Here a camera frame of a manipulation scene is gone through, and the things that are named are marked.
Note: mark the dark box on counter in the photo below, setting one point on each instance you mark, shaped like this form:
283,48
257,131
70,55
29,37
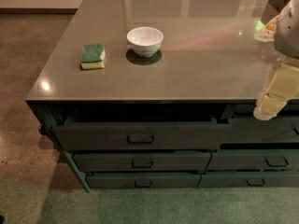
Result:
272,9

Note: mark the green and yellow sponge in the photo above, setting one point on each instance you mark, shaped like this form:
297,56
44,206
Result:
92,57

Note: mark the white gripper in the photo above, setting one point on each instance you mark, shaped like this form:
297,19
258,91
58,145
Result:
288,36

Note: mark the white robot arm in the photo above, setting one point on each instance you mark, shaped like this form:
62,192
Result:
283,31

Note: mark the white ceramic bowl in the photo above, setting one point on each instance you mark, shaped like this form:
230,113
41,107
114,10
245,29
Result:
145,41

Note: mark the grey drawer cabinet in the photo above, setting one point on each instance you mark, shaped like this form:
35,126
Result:
208,66

